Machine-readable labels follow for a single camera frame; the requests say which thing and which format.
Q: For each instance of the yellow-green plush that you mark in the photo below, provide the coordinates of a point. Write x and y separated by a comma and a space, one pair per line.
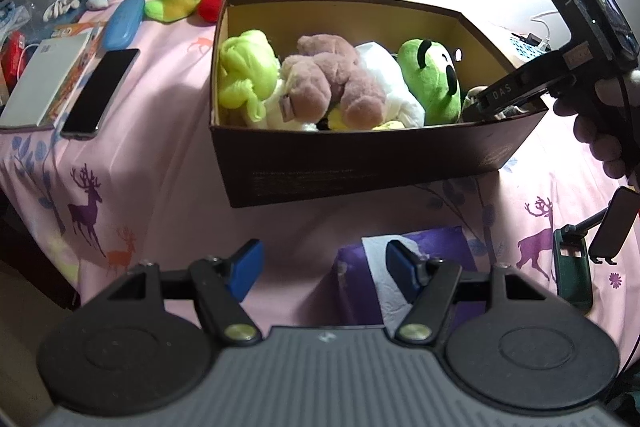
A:
245, 72

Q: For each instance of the blue glasses case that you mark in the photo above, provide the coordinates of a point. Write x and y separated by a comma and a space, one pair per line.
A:
122, 24

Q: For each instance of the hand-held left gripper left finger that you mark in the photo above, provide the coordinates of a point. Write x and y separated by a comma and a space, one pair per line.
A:
247, 267

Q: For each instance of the white tissue sheet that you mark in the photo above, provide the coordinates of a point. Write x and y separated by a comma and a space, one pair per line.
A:
385, 287

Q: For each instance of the brown teddy bear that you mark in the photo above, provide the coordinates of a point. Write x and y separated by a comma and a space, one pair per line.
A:
325, 77

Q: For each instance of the brown cardboard box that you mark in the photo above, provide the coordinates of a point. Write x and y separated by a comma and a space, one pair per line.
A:
350, 162

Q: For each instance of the red packet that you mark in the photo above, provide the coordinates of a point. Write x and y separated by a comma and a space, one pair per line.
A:
11, 57

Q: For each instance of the orange book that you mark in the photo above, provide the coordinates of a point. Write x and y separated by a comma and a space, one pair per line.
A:
82, 57

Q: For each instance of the white power strip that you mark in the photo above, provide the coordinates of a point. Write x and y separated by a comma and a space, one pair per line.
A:
527, 49

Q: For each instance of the person's right hand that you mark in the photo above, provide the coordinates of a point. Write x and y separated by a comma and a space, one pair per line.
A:
600, 142

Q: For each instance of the black smartphone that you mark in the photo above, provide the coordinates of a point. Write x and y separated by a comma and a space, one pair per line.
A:
100, 94

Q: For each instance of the green monkey plush toy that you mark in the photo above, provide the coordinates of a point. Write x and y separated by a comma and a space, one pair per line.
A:
432, 82

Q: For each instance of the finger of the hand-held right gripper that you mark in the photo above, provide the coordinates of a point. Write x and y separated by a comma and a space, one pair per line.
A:
475, 111

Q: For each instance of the pink printed bed sheet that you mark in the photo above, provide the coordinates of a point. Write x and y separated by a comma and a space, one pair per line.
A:
165, 157

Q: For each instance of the purple tissue pack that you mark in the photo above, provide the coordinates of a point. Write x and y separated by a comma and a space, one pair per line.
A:
450, 257

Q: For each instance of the white plush in box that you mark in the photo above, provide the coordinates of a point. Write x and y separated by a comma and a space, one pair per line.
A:
395, 92

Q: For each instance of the white flat box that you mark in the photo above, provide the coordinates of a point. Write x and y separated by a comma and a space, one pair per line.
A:
42, 82

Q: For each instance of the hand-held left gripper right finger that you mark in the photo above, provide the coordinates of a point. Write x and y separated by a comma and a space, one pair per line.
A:
402, 269

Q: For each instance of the green phone stand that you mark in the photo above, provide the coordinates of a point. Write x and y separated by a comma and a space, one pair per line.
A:
572, 267

